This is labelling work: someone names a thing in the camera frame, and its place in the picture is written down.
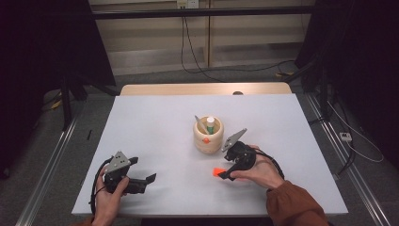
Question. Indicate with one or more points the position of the black horizontal bar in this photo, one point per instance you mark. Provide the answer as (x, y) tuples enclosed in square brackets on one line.
[(200, 12)]

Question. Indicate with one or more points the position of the metal floor rail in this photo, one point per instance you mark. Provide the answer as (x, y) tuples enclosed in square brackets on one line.
[(348, 163), (47, 172)]

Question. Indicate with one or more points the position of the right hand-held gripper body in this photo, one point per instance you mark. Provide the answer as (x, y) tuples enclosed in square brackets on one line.
[(243, 155)]

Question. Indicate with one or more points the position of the person's right hand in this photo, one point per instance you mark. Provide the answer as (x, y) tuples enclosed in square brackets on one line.
[(263, 171)]

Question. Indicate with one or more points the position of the person's left hand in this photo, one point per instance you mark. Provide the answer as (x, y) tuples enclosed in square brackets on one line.
[(106, 204)]

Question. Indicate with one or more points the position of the clear white pen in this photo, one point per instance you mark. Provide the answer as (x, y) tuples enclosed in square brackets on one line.
[(200, 125)]

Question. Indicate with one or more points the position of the white wall socket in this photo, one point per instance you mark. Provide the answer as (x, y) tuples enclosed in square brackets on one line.
[(187, 3)]

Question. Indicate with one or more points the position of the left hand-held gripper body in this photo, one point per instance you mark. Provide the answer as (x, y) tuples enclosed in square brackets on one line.
[(117, 168)]

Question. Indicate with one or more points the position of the white power plug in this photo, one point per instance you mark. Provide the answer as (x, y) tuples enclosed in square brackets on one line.
[(345, 137)]

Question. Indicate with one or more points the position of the black metal stand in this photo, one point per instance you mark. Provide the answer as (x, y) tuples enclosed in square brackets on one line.
[(66, 100)]

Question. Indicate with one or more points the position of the black curtain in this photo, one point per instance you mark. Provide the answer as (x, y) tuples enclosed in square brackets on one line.
[(47, 47), (360, 62)]

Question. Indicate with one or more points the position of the wooden table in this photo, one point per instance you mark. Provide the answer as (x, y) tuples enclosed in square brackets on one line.
[(188, 88)]

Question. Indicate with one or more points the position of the orange highlighter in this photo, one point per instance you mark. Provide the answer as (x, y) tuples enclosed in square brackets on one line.
[(218, 172)]

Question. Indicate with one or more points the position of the cream duck-shaped pen holder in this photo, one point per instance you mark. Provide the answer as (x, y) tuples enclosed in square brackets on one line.
[(207, 142)]

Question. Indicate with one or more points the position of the white green glue stick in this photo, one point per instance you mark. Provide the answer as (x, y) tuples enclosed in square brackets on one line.
[(210, 125)]

